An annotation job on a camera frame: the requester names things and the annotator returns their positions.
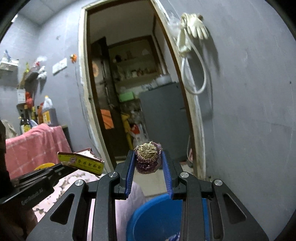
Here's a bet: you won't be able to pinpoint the yellow paper carton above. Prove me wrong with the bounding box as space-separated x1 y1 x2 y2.
57 148 104 176

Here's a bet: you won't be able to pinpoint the blue white wrapper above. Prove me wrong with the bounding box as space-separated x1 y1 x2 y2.
165 232 180 241

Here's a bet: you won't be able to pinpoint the yellow bowl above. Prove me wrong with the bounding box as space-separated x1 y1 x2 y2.
34 163 55 171

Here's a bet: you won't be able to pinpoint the pink floral table cloth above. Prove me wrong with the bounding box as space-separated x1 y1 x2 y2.
28 174 146 240

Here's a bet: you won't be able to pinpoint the pink checked towel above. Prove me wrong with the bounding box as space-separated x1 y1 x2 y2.
5 123 71 179

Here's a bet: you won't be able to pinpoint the blue plastic bucket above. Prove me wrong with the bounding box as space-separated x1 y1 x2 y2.
125 193 211 241

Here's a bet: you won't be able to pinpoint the dark sauce bottle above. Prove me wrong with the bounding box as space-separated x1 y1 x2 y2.
20 104 31 134

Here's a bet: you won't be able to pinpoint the beige dish rag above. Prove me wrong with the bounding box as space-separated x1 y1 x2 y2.
1 120 18 140

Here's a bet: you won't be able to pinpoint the large oil jug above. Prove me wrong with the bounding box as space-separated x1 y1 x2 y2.
42 95 59 126

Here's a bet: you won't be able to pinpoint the red white sack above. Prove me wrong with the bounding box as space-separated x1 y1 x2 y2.
129 124 148 148

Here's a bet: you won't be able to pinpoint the grey refrigerator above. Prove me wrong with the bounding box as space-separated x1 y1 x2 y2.
139 83 190 162

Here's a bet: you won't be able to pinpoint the green plastic basin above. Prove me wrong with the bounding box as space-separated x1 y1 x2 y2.
118 91 134 102

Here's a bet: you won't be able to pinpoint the metal pot on refrigerator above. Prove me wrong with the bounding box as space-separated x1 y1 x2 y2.
155 74 172 86

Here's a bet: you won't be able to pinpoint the cream rubber gloves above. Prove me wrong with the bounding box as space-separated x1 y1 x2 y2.
176 13 209 57

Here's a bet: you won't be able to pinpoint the wall shelf with packets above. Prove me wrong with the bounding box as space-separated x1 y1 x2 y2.
17 56 48 89

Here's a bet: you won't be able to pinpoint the white wall switch plate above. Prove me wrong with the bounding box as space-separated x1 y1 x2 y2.
52 58 67 75

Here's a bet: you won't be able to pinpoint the white wall basket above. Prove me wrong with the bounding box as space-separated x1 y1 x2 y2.
0 50 19 72

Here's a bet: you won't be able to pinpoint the orange wall hook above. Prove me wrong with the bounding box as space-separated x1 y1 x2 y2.
70 54 77 63

